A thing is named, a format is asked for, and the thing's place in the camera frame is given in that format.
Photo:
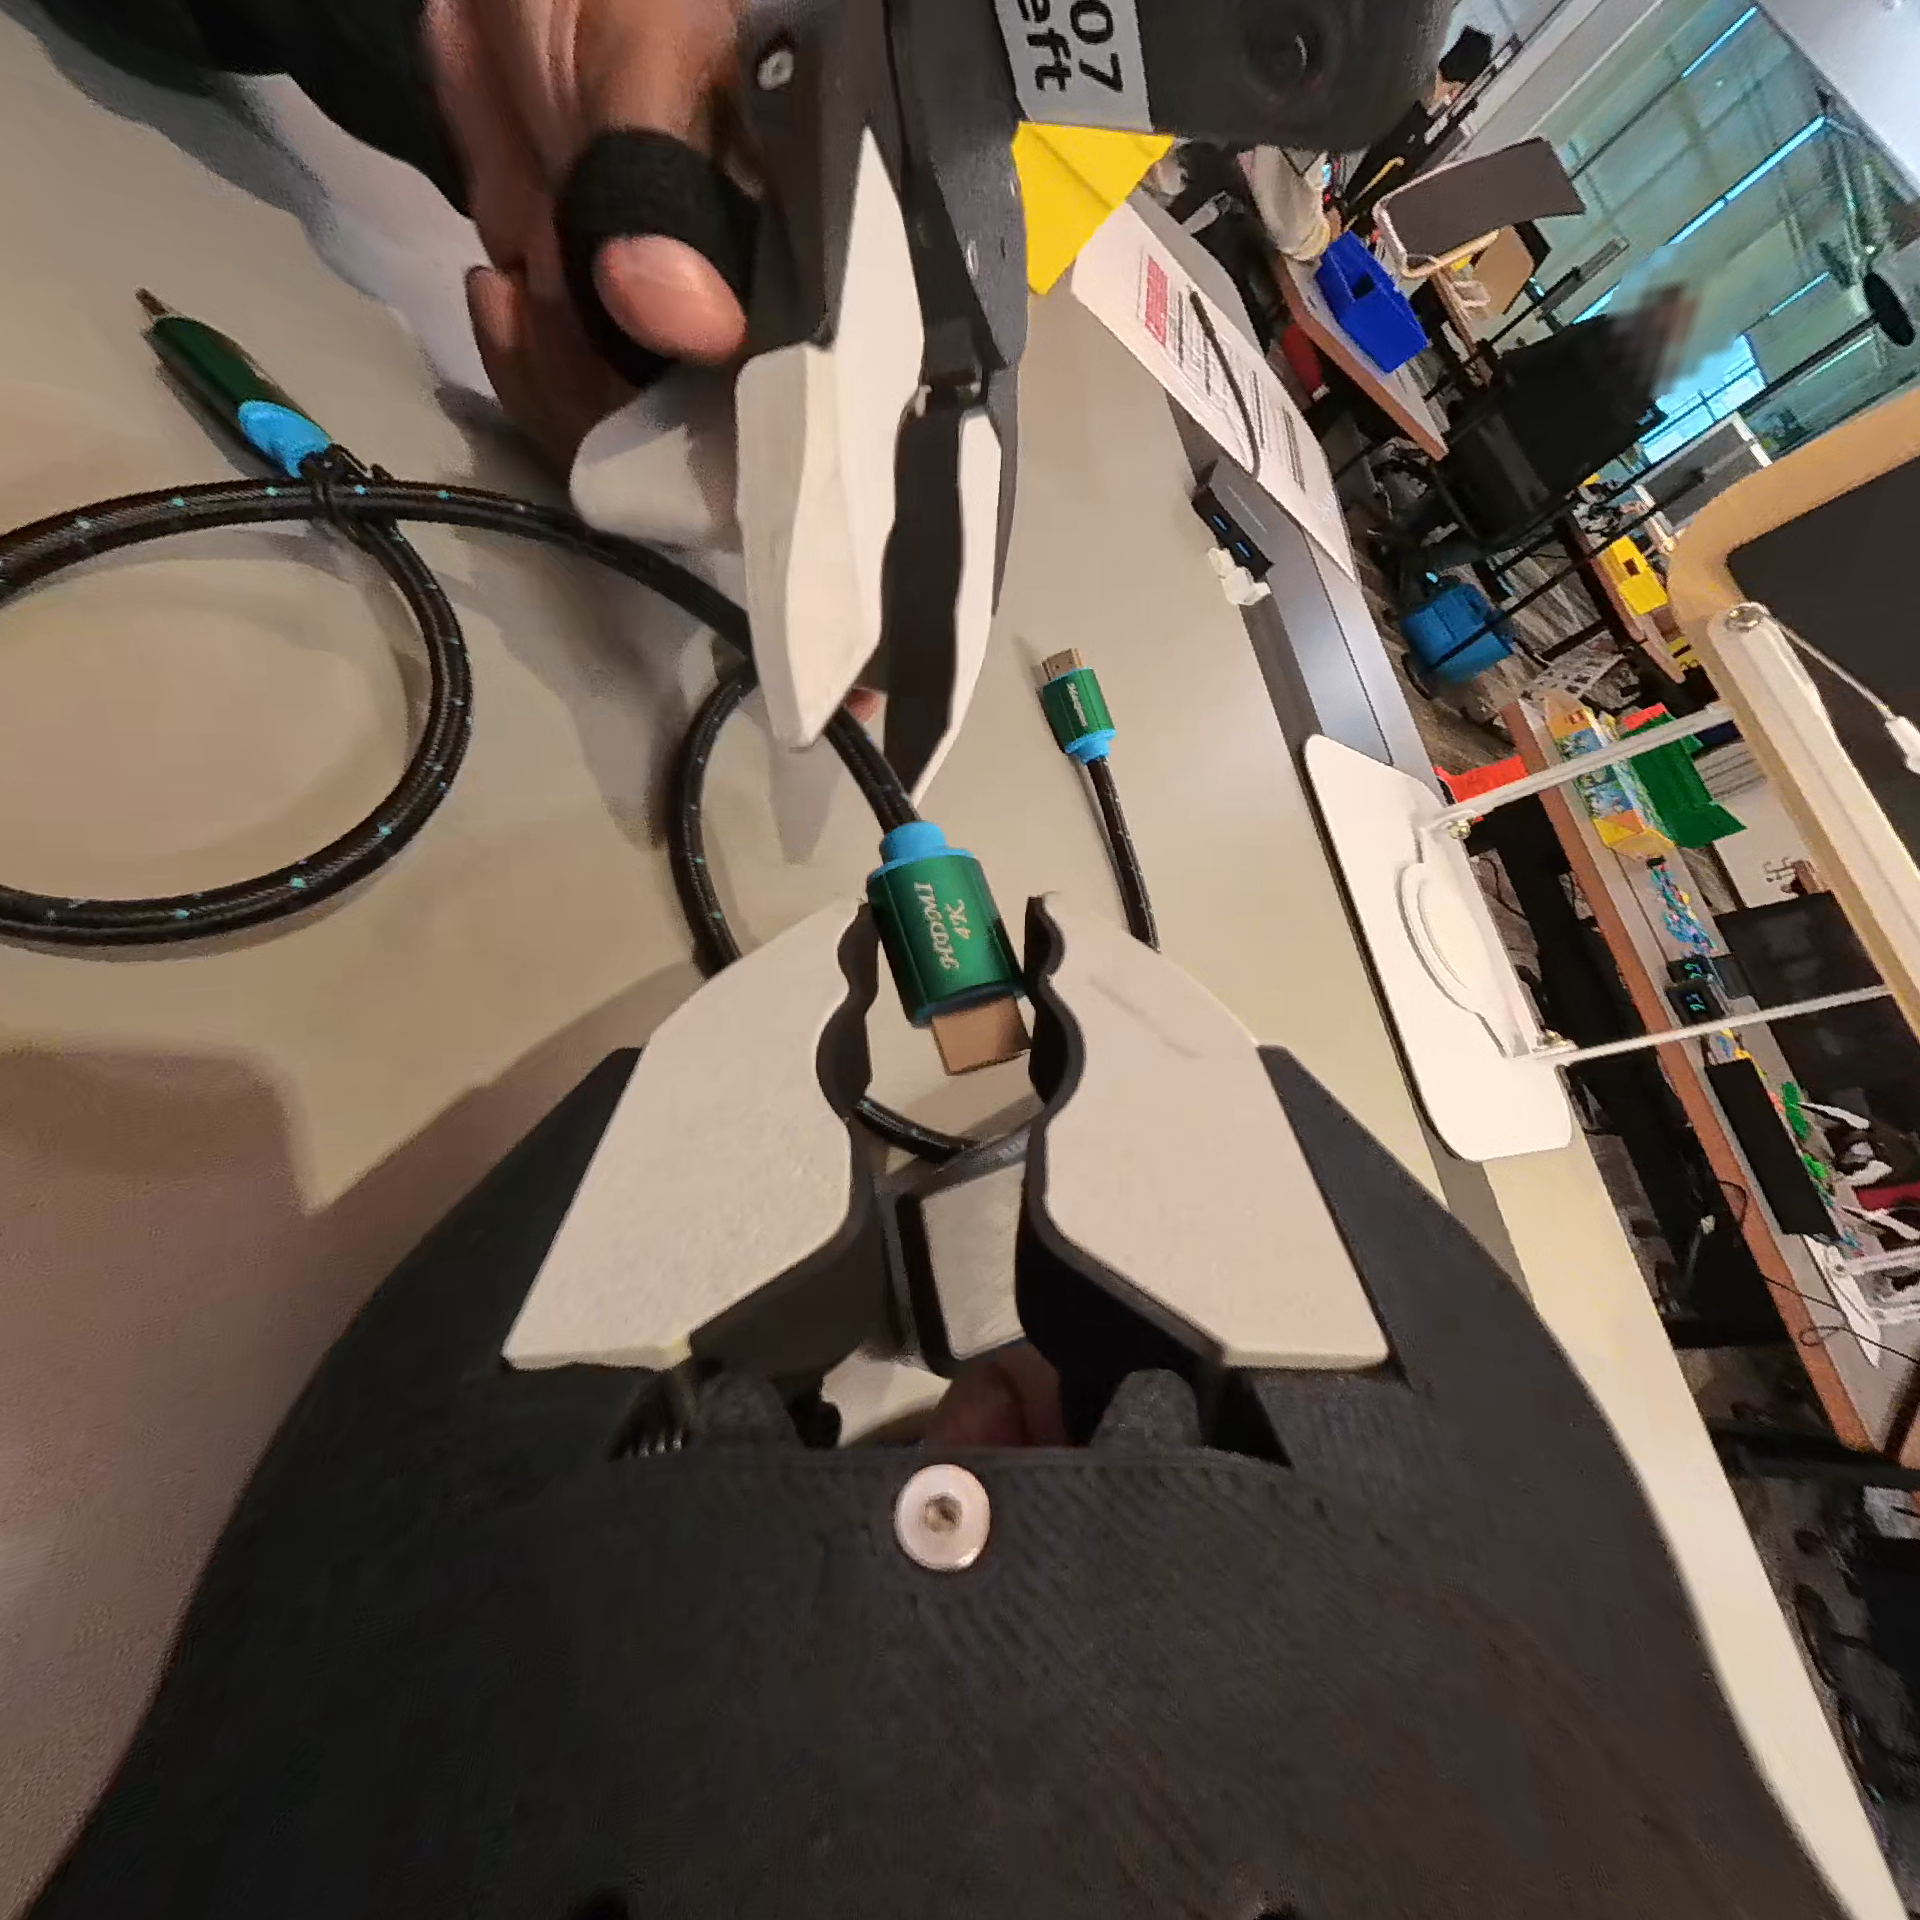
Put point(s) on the black USB hub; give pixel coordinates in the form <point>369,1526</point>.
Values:
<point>1234,508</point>

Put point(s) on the blue storage bin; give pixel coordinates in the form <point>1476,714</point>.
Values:
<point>1376,301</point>

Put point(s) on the black digital timer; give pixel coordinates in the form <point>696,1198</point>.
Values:
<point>1698,988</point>

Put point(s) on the wooden background desk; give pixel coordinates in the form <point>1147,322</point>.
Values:
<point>1641,957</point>

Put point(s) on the black three-port switch box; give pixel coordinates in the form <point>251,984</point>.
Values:
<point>969,1264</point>

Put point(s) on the person's left forearm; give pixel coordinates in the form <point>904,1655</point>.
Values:
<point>226,47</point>

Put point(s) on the white paper sheet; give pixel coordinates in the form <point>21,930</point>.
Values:
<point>1112,287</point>

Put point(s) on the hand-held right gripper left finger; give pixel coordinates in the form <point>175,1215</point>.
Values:
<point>720,1171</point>

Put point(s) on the laminated printed sheet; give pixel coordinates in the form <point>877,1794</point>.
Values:
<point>1175,301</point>

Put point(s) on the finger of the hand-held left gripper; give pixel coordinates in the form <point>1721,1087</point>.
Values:
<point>969,538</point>
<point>816,523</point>

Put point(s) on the yellow plastic bin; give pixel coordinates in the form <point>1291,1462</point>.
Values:
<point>1074,196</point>

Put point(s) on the wood-rimmed dark panel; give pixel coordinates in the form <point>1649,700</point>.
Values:
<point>1846,552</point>

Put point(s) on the white plastic clip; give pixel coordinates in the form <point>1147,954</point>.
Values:
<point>1240,580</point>

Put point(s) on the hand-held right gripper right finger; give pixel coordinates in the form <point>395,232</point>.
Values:
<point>1185,1184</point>

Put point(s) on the person's left hand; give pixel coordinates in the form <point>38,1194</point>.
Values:
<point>567,88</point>

